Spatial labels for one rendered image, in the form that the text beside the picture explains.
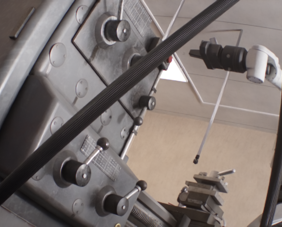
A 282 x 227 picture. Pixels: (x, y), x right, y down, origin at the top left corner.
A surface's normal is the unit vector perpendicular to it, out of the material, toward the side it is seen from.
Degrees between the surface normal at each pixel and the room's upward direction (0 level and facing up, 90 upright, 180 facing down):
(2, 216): 90
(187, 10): 180
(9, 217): 90
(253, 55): 105
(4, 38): 90
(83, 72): 90
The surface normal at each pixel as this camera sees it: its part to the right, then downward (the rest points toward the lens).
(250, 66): -0.47, -0.29
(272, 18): -0.39, 0.84
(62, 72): 0.83, 0.15
